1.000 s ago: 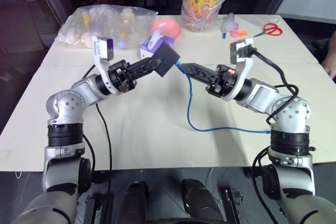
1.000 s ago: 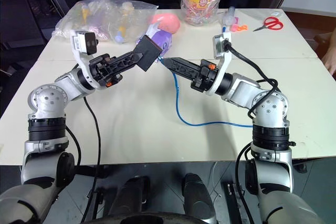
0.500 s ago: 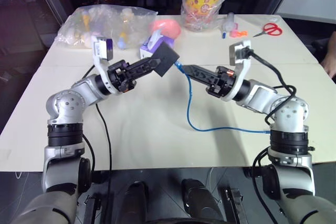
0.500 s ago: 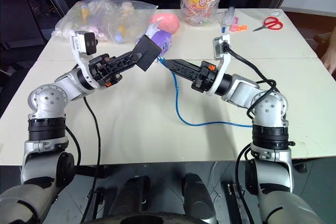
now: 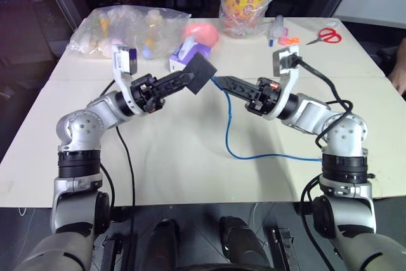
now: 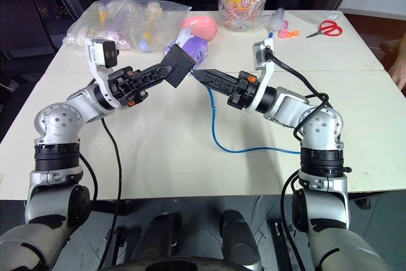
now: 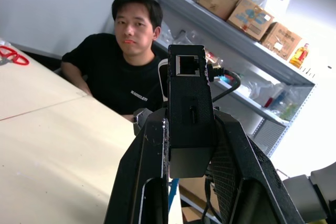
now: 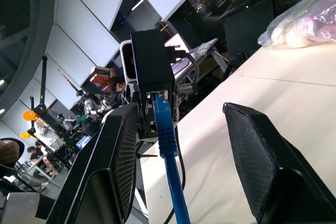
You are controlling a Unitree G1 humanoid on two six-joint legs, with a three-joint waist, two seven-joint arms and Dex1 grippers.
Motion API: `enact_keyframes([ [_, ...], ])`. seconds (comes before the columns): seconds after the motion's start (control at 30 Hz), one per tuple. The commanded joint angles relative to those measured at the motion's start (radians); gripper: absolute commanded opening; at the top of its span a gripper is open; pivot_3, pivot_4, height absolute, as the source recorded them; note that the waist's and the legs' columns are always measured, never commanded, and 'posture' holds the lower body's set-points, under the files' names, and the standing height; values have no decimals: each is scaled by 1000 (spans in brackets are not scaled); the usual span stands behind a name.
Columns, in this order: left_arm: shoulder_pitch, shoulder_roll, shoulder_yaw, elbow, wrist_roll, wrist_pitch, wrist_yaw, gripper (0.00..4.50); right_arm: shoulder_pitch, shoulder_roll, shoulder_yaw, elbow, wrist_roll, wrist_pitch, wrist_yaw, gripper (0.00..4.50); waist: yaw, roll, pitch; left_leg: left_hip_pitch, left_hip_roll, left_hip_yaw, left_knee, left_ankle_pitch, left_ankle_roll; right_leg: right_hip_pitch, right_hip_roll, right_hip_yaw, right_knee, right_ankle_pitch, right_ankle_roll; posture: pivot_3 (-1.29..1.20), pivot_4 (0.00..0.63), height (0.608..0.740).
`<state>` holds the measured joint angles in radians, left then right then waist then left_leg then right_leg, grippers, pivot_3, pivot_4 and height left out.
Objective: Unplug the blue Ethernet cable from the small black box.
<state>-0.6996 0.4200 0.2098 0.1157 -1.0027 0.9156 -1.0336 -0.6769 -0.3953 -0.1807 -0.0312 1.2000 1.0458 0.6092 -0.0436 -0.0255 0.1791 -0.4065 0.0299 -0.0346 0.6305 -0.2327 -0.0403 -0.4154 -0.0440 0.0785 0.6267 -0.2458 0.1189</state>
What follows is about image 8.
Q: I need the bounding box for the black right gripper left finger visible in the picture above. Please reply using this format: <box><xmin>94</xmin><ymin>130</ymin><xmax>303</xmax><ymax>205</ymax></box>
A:
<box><xmin>46</xmin><ymin>102</ymin><xmax>139</xmax><ymax>224</ymax></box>

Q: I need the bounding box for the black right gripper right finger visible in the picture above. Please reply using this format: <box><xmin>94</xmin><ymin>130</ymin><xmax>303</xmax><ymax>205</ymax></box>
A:
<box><xmin>222</xmin><ymin>102</ymin><xmax>336</xmax><ymax>224</ymax></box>

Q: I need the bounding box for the white box with dark lens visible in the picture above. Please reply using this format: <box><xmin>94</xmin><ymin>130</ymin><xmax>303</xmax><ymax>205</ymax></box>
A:
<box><xmin>119</xmin><ymin>39</ymin><xmax>138</xmax><ymax>82</ymax></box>

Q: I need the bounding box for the small black box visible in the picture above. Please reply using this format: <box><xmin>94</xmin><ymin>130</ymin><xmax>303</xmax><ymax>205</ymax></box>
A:
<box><xmin>130</xmin><ymin>28</ymin><xmax>180</xmax><ymax>141</ymax></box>

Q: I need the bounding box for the seated person in black shirt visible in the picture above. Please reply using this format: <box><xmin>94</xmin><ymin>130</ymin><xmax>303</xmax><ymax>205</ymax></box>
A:
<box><xmin>27</xmin><ymin>141</ymin><xmax>60</xmax><ymax>178</ymax></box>

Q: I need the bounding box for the person with dark hair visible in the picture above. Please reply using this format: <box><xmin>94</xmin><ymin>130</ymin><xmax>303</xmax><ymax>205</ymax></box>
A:
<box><xmin>106</xmin><ymin>76</ymin><xmax>127</xmax><ymax>109</ymax></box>

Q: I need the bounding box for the large orange spool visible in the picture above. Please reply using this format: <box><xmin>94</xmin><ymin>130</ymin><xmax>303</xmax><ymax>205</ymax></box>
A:
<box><xmin>22</xmin><ymin>110</ymin><xmax>39</xmax><ymax>123</ymax></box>

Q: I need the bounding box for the black tripod pole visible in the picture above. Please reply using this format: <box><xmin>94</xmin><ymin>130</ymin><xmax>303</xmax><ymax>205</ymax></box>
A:
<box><xmin>38</xmin><ymin>55</ymin><xmax>49</xmax><ymax>111</ymax></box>

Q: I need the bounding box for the grey panel with black tape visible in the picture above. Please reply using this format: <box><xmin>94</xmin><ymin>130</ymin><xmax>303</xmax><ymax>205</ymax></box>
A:
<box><xmin>0</xmin><ymin>191</ymin><xmax>56</xmax><ymax>224</ymax></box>

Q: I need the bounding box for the black monitor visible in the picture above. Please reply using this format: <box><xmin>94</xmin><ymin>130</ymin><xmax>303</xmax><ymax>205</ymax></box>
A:
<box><xmin>224</xmin><ymin>0</ymin><xmax>276</xmax><ymax>61</ymax></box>

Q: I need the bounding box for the clear plastic bag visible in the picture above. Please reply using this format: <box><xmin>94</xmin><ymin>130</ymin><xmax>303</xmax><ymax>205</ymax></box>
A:
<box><xmin>257</xmin><ymin>0</ymin><xmax>336</xmax><ymax>49</ymax></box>

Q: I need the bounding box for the blue Ethernet cable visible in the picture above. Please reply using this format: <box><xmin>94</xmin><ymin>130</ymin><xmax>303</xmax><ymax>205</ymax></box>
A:
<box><xmin>151</xmin><ymin>91</ymin><xmax>192</xmax><ymax>224</ymax></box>

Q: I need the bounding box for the grey cable with black plug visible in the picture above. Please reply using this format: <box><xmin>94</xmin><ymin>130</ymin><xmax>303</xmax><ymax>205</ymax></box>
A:
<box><xmin>164</xmin><ymin>45</ymin><xmax>200</xmax><ymax>95</ymax></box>

